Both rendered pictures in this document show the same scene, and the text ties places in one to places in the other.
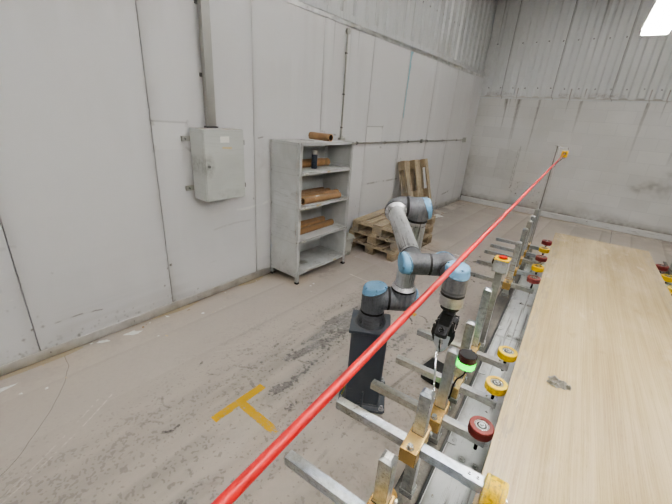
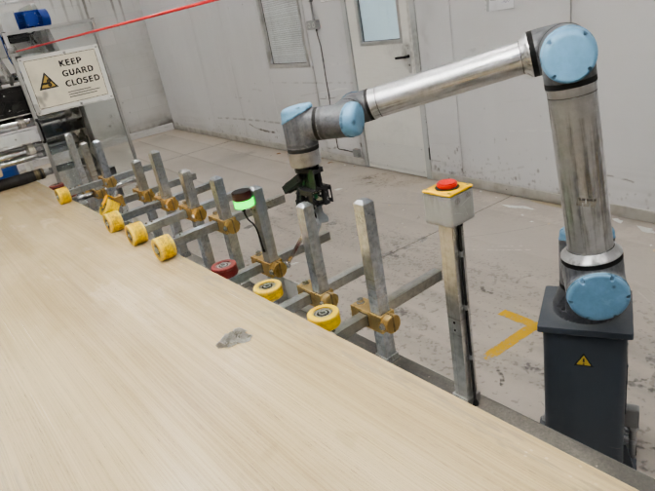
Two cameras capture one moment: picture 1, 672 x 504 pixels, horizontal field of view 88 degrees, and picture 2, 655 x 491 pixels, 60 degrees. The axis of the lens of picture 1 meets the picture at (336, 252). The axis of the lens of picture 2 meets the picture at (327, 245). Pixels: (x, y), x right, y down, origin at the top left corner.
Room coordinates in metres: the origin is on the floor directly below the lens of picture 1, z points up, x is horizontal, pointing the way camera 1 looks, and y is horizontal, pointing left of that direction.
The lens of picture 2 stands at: (1.78, -1.90, 1.58)
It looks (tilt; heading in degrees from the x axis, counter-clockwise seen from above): 23 degrees down; 112
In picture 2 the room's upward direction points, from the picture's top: 11 degrees counter-clockwise
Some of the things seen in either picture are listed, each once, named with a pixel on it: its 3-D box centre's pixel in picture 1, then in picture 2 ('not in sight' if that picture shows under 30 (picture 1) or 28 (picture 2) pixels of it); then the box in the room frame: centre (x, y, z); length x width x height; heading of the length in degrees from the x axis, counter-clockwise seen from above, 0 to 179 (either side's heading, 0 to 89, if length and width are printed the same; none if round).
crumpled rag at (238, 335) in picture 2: (559, 381); (232, 334); (1.10, -0.92, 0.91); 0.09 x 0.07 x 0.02; 41
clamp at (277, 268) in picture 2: (438, 413); (268, 265); (0.97, -0.42, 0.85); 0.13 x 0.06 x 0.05; 147
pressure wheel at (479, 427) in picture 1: (478, 436); (227, 280); (0.87, -0.53, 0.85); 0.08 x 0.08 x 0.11
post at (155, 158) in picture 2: not in sight; (170, 206); (0.36, -0.02, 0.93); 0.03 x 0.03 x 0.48; 57
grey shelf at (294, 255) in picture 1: (311, 208); not in sight; (4.00, 0.33, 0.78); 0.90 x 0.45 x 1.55; 143
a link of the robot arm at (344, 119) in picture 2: (444, 265); (339, 120); (1.30, -0.44, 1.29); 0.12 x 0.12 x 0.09; 2
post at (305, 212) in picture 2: (460, 368); (319, 280); (1.20, -0.56, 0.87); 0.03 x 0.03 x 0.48; 57
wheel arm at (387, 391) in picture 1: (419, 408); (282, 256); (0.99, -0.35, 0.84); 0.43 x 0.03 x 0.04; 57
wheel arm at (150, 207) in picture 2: not in sight; (169, 200); (0.33, 0.02, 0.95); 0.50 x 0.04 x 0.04; 57
